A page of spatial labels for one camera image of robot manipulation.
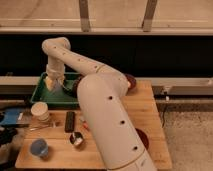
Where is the small metal cup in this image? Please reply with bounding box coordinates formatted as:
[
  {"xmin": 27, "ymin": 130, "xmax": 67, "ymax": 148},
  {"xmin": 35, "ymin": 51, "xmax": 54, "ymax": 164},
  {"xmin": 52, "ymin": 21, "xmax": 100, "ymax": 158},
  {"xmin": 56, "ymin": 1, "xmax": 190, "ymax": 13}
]
[{"xmin": 70, "ymin": 132, "xmax": 84, "ymax": 147}]

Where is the white paper cup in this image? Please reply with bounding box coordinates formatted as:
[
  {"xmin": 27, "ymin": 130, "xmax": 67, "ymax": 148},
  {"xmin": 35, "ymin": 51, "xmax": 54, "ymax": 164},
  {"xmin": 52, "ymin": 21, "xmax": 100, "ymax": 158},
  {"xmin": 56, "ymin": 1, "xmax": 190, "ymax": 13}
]
[{"xmin": 31, "ymin": 102, "xmax": 50, "ymax": 122}]

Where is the blue cup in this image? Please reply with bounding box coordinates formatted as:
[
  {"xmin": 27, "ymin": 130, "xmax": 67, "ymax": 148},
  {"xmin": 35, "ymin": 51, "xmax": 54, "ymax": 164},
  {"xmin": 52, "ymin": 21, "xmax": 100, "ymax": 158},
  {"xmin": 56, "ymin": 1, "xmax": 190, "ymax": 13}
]
[{"xmin": 30, "ymin": 139, "xmax": 48, "ymax": 157}]

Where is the red chili pepper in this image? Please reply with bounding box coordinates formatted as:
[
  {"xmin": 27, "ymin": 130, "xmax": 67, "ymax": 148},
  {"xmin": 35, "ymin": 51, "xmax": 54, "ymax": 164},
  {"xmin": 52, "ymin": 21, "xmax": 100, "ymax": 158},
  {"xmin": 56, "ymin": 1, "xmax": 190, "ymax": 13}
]
[{"xmin": 83, "ymin": 123, "xmax": 89, "ymax": 130}]

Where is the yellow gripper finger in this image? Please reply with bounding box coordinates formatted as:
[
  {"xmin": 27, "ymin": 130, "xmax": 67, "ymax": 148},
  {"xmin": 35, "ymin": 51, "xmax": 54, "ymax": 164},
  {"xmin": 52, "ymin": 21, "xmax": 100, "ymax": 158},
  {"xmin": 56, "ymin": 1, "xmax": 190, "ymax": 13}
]
[
  {"xmin": 58, "ymin": 77, "xmax": 65, "ymax": 88},
  {"xmin": 45, "ymin": 77, "xmax": 54, "ymax": 91}
]

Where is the dark brush tool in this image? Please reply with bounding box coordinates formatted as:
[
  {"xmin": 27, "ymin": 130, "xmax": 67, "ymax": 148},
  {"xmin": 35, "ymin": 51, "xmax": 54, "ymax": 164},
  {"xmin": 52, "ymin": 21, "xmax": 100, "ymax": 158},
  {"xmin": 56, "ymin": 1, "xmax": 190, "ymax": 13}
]
[{"xmin": 62, "ymin": 80, "xmax": 74, "ymax": 95}]

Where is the purple bowl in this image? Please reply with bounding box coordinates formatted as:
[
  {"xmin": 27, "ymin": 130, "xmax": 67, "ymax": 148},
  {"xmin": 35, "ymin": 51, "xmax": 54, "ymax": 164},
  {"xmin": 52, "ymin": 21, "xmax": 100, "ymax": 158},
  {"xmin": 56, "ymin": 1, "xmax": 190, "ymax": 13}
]
[{"xmin": 126, "ymin": 74, "xmax": 136, "ymax": 90}]

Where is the blue sponge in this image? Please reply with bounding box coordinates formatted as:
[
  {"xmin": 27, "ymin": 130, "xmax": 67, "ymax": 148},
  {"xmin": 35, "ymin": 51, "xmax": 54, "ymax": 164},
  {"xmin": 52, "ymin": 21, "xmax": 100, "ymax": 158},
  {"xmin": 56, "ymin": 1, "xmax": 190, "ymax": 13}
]
[{"xmin": 52, "ymin": 83, "xmax": 62, "ymax": 92}]

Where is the red bowl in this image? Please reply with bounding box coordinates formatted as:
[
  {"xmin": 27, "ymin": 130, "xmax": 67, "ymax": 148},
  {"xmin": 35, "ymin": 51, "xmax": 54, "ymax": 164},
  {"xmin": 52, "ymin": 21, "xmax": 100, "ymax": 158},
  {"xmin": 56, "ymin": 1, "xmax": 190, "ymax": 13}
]
[{"xmin": 136, "ymin": 128, "xmax": 149, "ymax": 150}]

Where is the black remote control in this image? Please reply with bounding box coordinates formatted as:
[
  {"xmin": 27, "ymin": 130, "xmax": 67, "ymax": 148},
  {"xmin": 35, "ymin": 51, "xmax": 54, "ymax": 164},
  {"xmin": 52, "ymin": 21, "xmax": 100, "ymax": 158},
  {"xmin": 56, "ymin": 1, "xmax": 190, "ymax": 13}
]
[{"xmin": 65, "ymin": 111, "xmax": 75, "ymax": 133}]

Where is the green plastic tray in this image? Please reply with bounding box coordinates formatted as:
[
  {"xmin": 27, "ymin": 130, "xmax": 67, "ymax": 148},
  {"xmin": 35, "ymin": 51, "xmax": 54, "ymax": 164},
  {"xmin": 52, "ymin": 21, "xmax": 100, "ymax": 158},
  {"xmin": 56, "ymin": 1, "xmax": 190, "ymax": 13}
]
[{"xmin": 30, "ymin": 72, "xmax": 79, "ymax": 109}]

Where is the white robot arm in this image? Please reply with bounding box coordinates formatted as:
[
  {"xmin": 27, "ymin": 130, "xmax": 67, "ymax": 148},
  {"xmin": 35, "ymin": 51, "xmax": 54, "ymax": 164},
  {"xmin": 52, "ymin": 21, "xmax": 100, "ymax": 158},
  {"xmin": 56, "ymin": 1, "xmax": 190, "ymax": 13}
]
[{"xmin": 42, "ymin": 37, "xmax": 157, "ymax": 171}]

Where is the blue box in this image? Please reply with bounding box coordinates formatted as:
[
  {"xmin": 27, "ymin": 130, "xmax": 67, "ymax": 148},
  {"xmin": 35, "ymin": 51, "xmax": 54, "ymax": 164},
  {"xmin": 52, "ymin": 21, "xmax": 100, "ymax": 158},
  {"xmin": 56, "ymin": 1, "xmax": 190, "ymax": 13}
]
[{"xmin": 0, "ymin": 108, "xmax": 29, "ymax": 127}]

